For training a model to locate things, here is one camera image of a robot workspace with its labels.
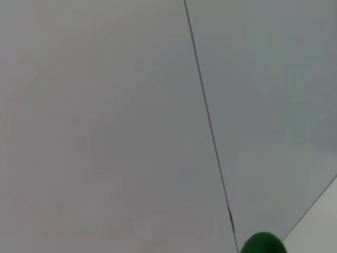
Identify cream mesh handbag green handles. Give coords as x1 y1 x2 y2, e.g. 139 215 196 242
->
241 231 289 253

